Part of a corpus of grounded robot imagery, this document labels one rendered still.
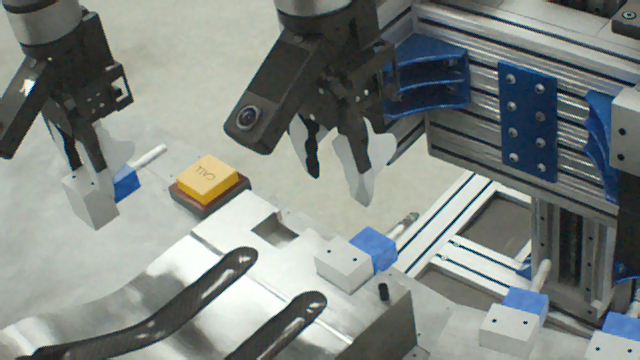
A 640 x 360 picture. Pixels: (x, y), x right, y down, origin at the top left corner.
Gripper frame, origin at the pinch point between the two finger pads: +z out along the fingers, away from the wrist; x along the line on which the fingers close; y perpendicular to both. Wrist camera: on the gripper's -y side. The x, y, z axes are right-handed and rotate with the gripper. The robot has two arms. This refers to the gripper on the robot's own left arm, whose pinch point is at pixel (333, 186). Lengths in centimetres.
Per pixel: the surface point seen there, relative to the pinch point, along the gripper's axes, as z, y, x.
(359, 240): 10.4, 2.9, 1.3
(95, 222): 9.0, -14.4, 26.6
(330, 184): 101, 72, 95
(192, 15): 101, 105, 197
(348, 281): 10.0, -2.3, -2.4
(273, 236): 14.5, 0.1, 13.0
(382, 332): 14.4, -2.7, -6.8
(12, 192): 21, -14, 57
